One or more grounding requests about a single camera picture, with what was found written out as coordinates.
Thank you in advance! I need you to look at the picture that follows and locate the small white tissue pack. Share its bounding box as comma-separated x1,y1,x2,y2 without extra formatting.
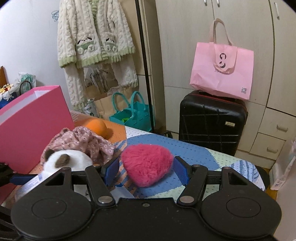
15,172,49,201

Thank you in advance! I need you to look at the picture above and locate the white brown plush ball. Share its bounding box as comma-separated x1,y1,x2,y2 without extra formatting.
43,149,93,173

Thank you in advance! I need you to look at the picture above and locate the pink floral fabric scrunchie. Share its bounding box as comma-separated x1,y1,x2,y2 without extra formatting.
40,126,115,165

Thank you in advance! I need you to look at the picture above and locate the pink strawberry plush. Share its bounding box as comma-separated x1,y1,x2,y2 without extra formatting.
120,144,174,187

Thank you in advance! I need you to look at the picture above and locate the orange soft ball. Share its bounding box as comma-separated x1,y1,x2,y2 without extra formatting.
82,118,113,140

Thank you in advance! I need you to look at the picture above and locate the pink cardboard box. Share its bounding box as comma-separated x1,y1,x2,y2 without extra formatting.
0,85,76,207

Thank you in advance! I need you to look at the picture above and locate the black suitcase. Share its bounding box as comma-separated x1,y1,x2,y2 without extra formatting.
179,90,248,156

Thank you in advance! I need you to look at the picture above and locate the teal plastic basket bag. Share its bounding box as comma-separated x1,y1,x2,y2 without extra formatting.
109,91,152,132

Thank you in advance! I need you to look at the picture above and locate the brown paper bag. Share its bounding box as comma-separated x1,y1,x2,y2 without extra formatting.
83,64,122,120

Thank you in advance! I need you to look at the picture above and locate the pink tote bag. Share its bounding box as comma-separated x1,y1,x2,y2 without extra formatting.
190,18,254,100

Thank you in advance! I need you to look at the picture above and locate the cream knitted hanging cardigan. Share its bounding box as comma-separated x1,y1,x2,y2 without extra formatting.
57,1,138,111

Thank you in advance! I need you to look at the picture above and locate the beige wardrobe cabinet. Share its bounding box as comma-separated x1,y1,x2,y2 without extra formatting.
136,0,296,170

